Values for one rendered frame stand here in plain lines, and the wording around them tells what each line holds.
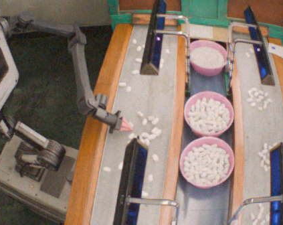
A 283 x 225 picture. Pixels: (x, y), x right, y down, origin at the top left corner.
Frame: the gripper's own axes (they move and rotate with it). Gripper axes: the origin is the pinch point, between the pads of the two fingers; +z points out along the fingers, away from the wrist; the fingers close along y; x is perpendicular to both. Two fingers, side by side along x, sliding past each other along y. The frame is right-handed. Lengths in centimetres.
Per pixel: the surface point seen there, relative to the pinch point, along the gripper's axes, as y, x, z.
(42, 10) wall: 174, 111, -82
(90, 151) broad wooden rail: -14.8, 9.7, -13.6
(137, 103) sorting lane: 16.9, 0.7, 1.7
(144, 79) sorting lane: 33.5, -0.1, 2.7
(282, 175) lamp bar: -42, -69, 28
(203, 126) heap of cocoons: 4.5, -20.6, 27.7
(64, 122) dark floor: 53, 104, -8
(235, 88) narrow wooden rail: 29, -34, 41
